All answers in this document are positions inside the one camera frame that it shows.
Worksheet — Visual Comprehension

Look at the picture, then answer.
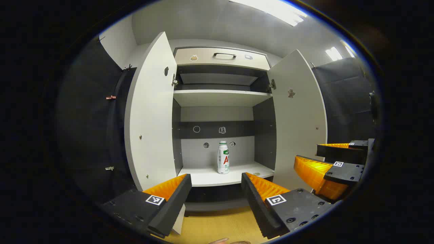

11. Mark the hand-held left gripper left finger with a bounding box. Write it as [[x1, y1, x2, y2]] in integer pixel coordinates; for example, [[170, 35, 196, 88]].
[[101, 174, 192, 238]]

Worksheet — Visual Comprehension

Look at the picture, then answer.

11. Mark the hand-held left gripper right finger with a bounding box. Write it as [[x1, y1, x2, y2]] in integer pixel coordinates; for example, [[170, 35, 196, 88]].
[[241, 172, 335, 240]]

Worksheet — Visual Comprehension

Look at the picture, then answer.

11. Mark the white cabinet door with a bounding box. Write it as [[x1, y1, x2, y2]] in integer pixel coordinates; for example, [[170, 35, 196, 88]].
[[124, 32, 186, 235], [267, 49, 328, 192]]

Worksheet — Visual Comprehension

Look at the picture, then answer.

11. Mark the white plastic bottle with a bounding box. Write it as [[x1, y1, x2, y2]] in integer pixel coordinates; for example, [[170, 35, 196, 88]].
[[217, 141, 230, 175]]

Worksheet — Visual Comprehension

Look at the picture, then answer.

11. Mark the white cabinet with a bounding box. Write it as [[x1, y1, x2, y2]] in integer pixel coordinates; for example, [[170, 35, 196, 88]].
[[171, 46, 277, 212]]

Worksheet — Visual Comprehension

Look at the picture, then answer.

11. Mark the grey cabinet drawer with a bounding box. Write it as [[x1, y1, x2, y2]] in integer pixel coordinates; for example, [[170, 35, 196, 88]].
[[174, 47, 271, 71]]

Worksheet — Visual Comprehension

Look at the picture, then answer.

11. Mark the black backdrop cloth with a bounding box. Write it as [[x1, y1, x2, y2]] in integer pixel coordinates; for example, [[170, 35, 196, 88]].
[[56, 36, 138, 204], [311, 57, 377, 144]]

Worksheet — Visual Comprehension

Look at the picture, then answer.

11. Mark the large ceiling light panel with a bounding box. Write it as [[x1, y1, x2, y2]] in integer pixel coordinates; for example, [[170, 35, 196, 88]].
[[229, 0, 307, 27]]

